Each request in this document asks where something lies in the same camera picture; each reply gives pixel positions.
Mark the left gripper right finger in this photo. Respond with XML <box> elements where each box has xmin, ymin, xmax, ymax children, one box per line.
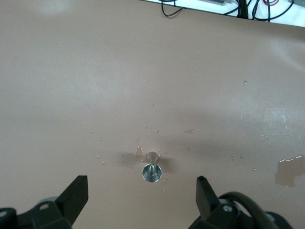
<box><xmin>190</xmin><ymin>176</ymin><xmax>240</xmax><ymax>229</ymax></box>

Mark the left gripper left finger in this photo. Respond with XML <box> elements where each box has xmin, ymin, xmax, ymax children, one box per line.
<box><xmin>32</xmin><ymin>175</ymin><xmax>89</xmax><ymax>229</ymax></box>

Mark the steel jigger measuring cup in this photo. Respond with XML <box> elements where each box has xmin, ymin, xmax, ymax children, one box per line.
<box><xmin>142</xmin><ymin>151</ymin><xmax>163</xmax><ymax>183</ymax></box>

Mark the spilled liquid puddle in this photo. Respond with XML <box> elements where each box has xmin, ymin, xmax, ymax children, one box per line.
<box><xmin>274</xmin><ymin>155</ymin><xmax>305</xmax><ymax>188</ymax></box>

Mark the brown table mat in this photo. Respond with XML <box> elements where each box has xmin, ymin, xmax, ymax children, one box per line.
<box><xmin>0</xmin><ymin>0</ymin><xmax>305</xmax><ymax>229</ymax></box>

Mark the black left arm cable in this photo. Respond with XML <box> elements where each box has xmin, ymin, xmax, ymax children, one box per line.
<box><xmin>218</xmin><ymin>191</ymin><xmax>264</xmax><ymax>229</ymax></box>

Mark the black cable bundle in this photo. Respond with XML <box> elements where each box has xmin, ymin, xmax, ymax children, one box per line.
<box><xmin>238</xmin><ymin>0</ymin><xmax>295</xmax><ymax>23</ymax></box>

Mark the black cable loop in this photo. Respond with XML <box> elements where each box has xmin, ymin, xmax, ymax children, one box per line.
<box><xmin>161</xmin><ymin>0</ymin><xmax>186</xmax><ymax>18</ymax></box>

